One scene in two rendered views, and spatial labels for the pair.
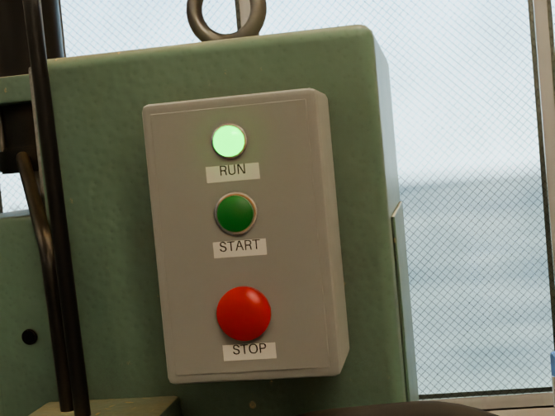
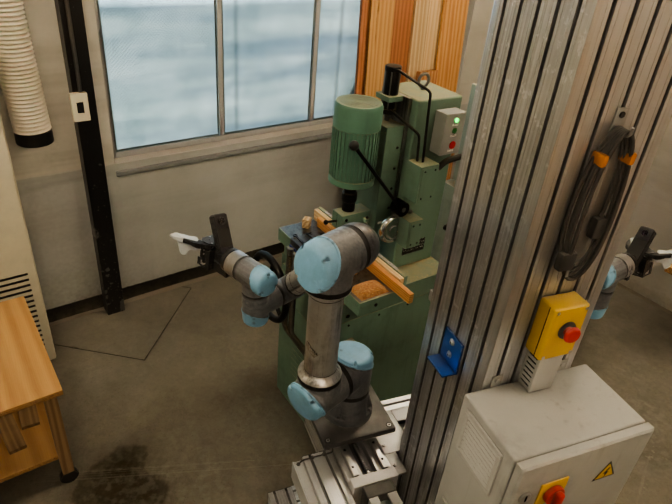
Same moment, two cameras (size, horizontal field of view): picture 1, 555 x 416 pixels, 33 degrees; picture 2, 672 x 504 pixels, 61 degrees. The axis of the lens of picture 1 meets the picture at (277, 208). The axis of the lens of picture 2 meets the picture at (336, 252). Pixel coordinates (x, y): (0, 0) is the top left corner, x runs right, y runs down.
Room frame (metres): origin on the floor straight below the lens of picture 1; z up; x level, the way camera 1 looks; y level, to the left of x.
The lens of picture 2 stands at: (-0.63, 1.77, 2.11)
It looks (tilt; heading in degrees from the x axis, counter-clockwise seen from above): 32 degrees down; 314
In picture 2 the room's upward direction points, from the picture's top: 6 degrees clockwise
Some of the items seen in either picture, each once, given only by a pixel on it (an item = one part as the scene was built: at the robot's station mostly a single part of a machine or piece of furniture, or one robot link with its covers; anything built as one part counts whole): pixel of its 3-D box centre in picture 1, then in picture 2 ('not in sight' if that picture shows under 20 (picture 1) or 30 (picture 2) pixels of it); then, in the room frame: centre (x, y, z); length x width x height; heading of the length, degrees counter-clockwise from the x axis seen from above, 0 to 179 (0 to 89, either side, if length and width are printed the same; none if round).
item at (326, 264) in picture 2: not in sight; (324, 330); (0.15, 0.98, 1.19); 0.15 x 0.12 x 0.55; 94
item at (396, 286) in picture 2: not in sight; (360, 256); (0.63, 0.33, 0.92); 0.62 x 0.02 x 0.04; 170
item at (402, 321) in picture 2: not in sight; (354, 340); (0.73, 0.19, 0.36); 0.58 x 0.45 x 0.71; 80
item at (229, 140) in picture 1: (228, 141); not in sight; (0.52, 0.02, 1.46); 0.02 x 0.01 x 0.02; 80
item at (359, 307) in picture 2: not in sight; (327, 264); (0.72, 0.42, 0.87); 0.61 x 0.30 x 0.06; 170
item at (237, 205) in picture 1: (234, 214); not in sight; (0.52, 0.02, 1.42); 0.02 x 0.01 x 0.02; 80
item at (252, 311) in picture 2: not in sight; (259, 303); (0.42, 0.98, 1.12); 0.11 x 0.08 x 0.11; 94
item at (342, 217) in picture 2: not in sight; (351, 219); (0.74, 0.29, 1.03); 0.14 x 0.07 x 0.09; 80
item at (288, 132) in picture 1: (249, 234); (447, 131); (0.55, 0.02, 1.40); 0.10 x 0.06 x 0.16; 80
